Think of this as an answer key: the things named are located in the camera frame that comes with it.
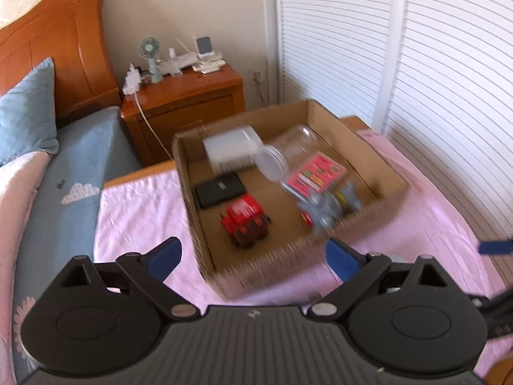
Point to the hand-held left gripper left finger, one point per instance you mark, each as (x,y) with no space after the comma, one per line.
(166,254)

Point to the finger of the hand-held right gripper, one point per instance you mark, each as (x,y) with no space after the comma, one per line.
(501,315)
(497,247)

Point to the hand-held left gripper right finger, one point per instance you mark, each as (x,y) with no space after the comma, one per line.
(340,258)

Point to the grey toy robot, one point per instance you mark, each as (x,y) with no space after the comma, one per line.
(326,208)

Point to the brown cardboard box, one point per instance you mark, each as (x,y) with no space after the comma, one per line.
(260,276)

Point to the black square box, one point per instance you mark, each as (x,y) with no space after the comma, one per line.
(220,189)

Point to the red toy truck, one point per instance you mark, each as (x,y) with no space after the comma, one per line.
(244,220)

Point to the clear plastic jar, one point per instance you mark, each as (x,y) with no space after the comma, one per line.
(296,144)

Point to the white bottle with green label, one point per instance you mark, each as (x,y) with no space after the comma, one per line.
(228,148)

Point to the blue floral bed sheet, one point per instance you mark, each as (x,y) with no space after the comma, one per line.
(76,156)

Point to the white louvered closet door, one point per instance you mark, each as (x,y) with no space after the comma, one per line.
(332,40)
(453,108)

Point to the wooden nightstand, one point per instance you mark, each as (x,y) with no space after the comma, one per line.
(188,104)

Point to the pink quilt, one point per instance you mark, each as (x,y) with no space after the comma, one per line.
(12,228)

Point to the white power strip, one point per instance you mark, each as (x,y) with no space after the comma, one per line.
(130,87)

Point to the white charger plug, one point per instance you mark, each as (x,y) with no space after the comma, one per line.
(132,73)

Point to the white plastic holder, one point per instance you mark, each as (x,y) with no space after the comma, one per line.
(176,67)

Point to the blue pillow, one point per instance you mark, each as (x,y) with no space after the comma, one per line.
(28,116)

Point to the small white spray bottle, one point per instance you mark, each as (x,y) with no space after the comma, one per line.
(172,56)

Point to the small green desk fan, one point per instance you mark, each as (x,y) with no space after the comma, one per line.
(149,54)

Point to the white monitor with dark screen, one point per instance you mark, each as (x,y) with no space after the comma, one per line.
(203,46)

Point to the wooden bed headboard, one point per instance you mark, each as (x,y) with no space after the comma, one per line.
(68,48)

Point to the white wall outlet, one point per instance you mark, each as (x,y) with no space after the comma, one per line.
(256,77)

